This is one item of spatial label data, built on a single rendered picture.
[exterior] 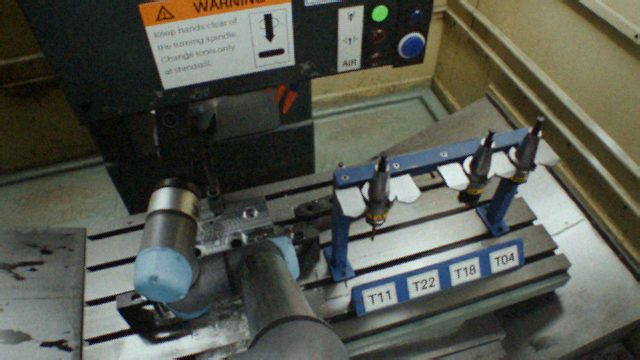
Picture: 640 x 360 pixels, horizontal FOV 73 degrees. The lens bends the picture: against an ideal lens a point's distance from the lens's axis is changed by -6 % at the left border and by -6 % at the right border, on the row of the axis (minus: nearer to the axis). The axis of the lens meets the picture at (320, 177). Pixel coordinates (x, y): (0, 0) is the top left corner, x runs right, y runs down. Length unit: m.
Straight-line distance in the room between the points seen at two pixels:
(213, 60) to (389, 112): 1.57
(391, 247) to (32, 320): 1.05
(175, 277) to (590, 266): 1.14
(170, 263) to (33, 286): 1.04
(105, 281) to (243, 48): 0.86
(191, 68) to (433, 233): 0.87
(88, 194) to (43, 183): 0.22
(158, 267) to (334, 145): 1.35
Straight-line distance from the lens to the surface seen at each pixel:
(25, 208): 2.02
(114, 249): 1.31
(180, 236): 0.65
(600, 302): 1.42
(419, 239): 1.23
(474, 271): 1.17
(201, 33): 0.52
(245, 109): 1.42
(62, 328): 1.56
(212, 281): 0.72
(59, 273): 1.66
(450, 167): 0.97
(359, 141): 1.90
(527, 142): 0.99
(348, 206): 0.87
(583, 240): 1.48
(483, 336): 1.33
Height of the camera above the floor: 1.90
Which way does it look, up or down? 48 degrees down
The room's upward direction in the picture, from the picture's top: 1 degrees counter-clockwise
